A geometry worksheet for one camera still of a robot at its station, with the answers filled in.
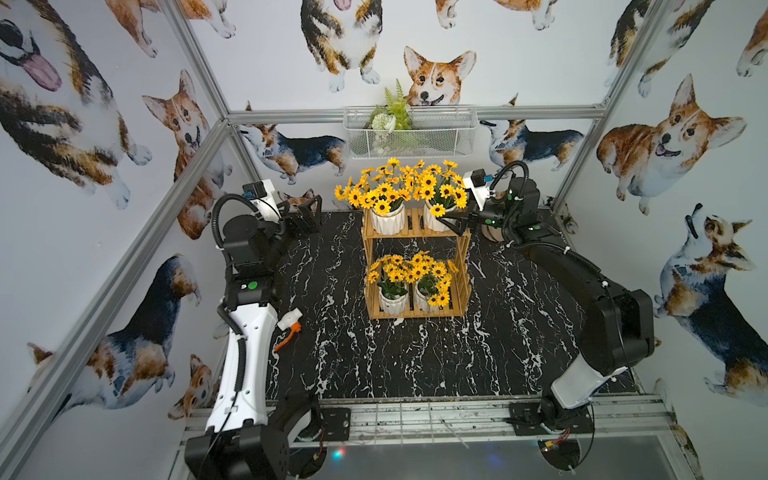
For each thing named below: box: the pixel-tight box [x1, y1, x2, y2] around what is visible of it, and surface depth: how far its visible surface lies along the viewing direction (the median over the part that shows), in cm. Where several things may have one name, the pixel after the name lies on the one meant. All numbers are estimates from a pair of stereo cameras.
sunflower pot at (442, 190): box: [414, 159, 469, 232], surface depth 71 cm
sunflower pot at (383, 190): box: [334, 158, 420, 236], surface depth 72 cm
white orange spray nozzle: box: [274, 307, 303, 351], surface depth 91 cm
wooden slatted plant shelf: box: [361, 208, 472, 320], surface depth 88 cm
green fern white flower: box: [364, 78, 413, 134], surface depth 84 cm
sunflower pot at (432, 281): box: [407, 250, 459, 313], surface depth 84 cm
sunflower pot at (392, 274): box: [368, 254, 415, 316], surface depth 87 cm
